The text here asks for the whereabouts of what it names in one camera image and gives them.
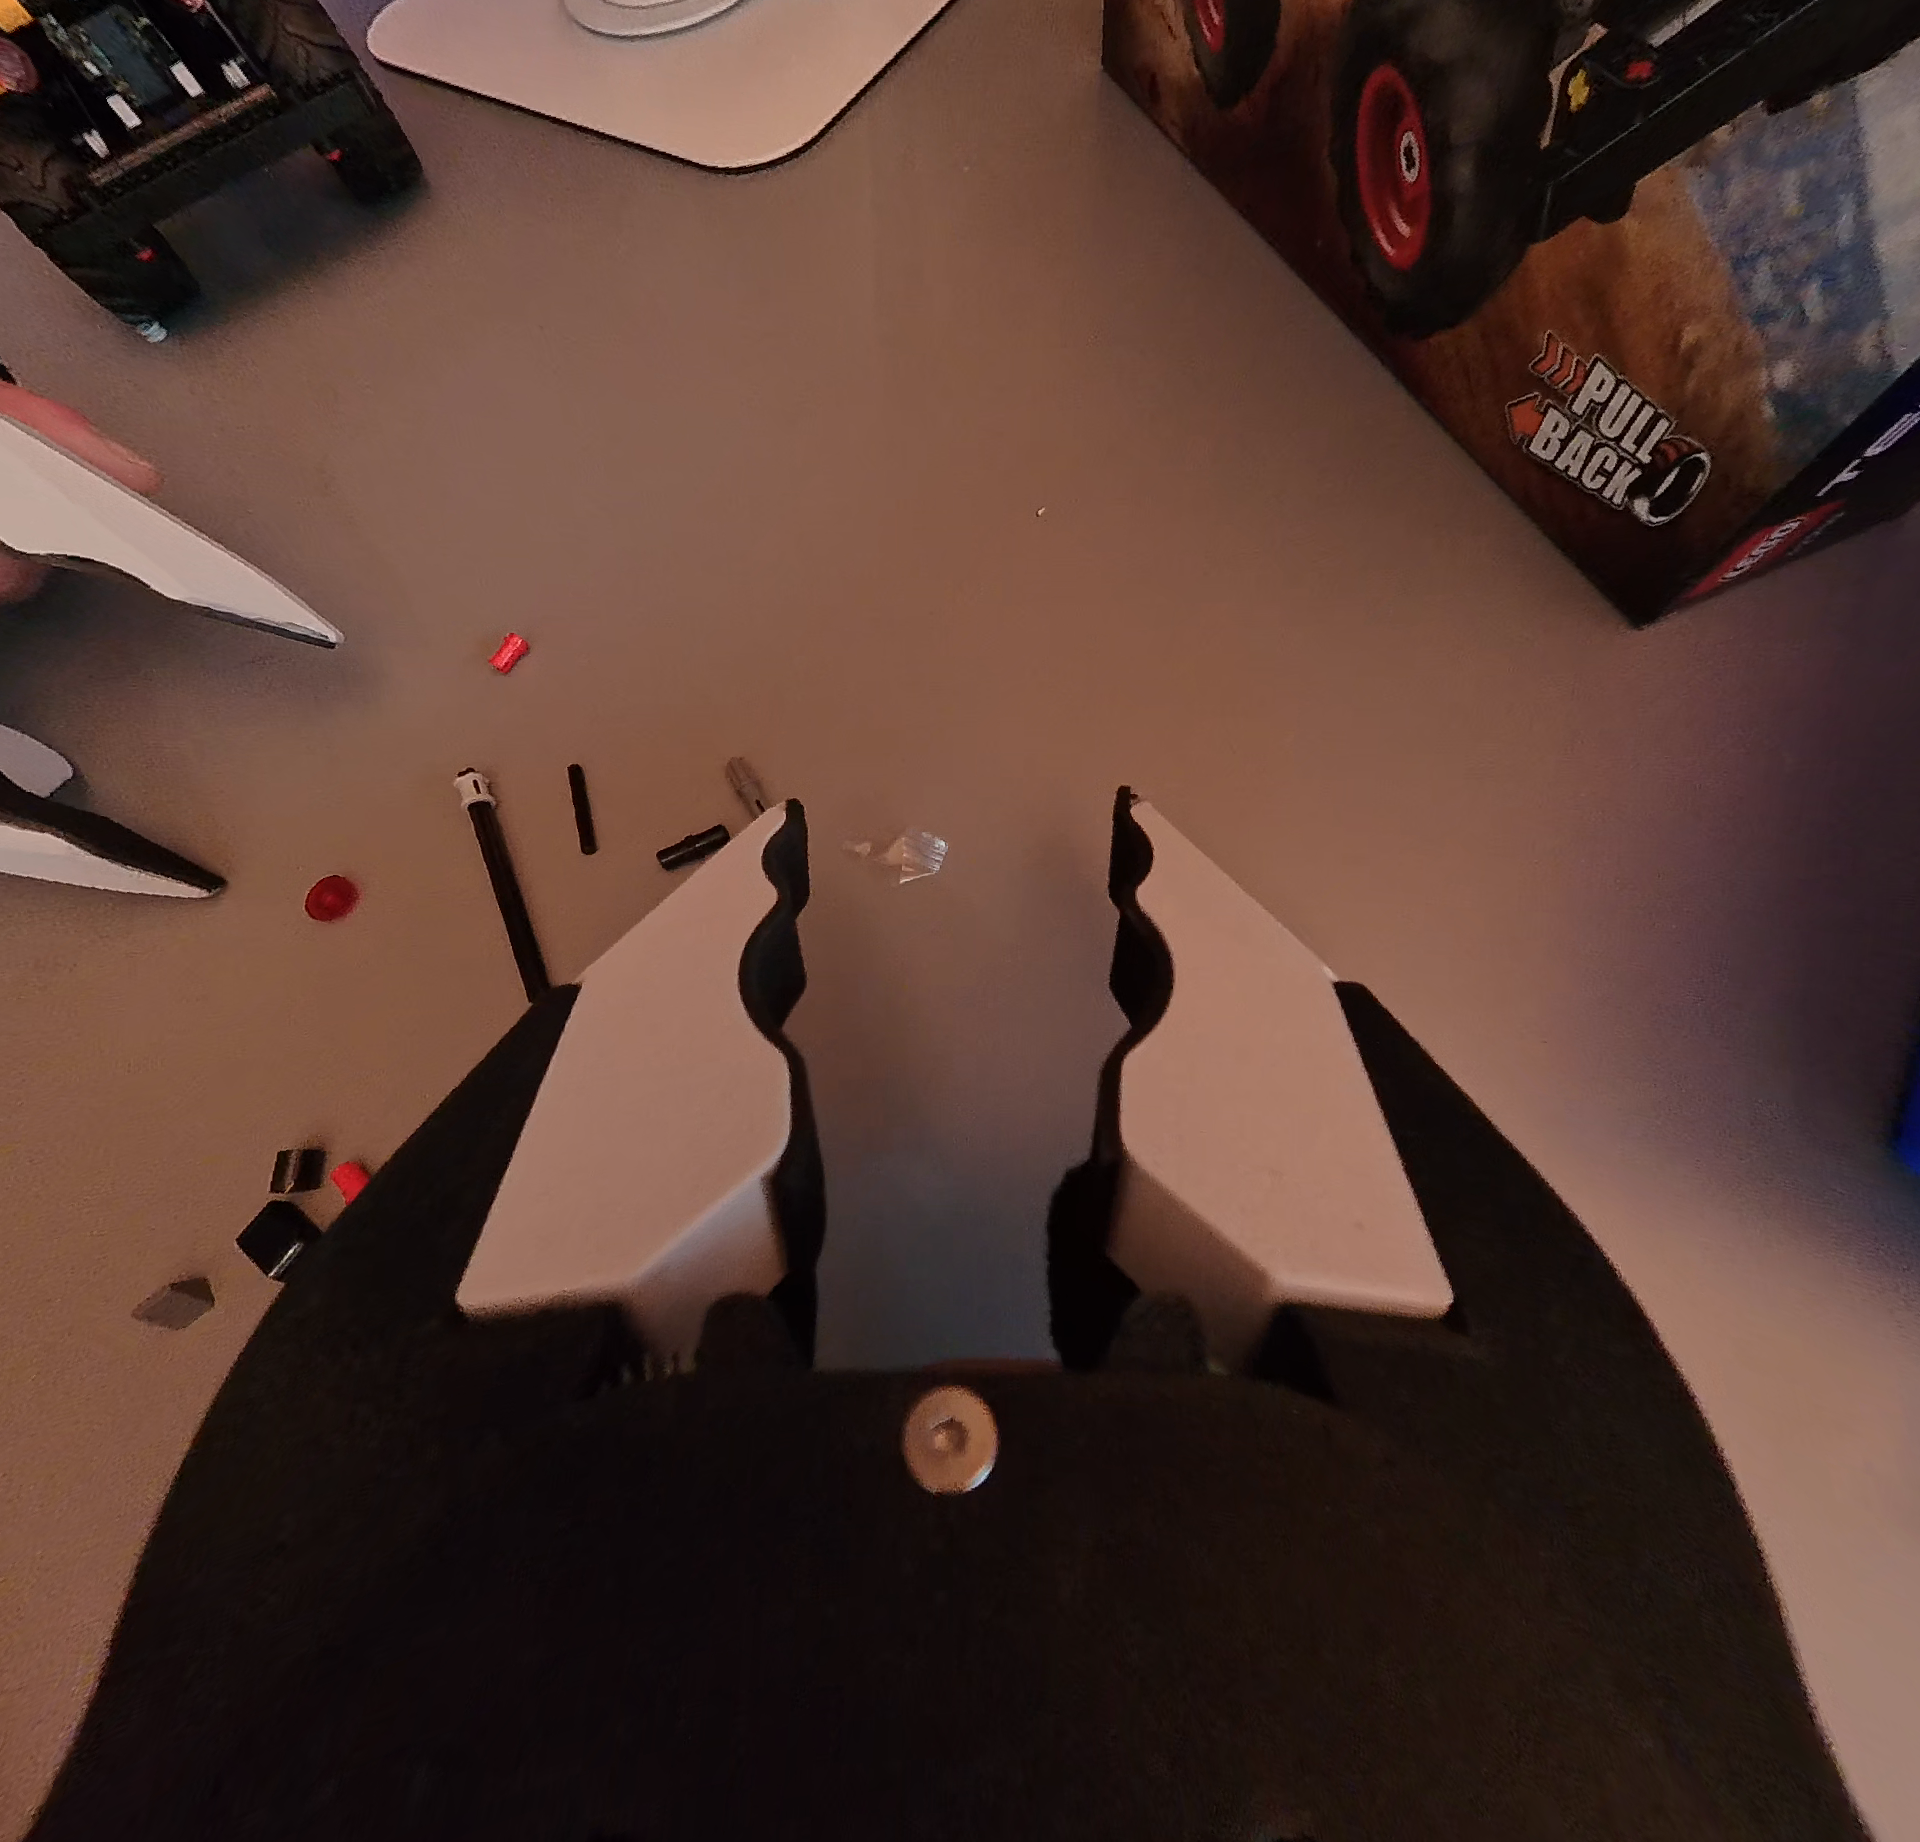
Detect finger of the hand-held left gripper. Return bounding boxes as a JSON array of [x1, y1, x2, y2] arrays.
[[0, 725, 230, 902], [0, 419, 346, 653]]

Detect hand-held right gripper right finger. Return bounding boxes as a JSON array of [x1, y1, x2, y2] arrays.
[[1047, 786, 1456, 1375]]

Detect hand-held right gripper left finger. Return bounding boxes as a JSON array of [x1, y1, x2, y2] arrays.
[[455, 799, 830, 1371]]

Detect brick-built monster truck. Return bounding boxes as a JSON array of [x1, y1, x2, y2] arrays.
[[0, 0, 425, 341]]

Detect grey desk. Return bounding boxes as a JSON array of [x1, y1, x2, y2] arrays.
[[0, 0, 1920, 1842]]

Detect person's left hand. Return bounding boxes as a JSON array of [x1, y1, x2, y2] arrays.
[[0, 380, 163, 498]]

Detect long black axle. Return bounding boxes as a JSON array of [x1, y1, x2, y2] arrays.
[[451, 768, 555, 1008]]

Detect black connector piece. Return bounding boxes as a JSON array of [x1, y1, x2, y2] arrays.
[[235, 1199, 323, 1283]]

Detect white book stand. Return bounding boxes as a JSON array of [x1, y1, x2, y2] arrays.
[[367, 0, 1006, 171]]

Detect monster truck toy box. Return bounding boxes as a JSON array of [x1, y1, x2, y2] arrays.
[[1102, 0, 1920, 630]]

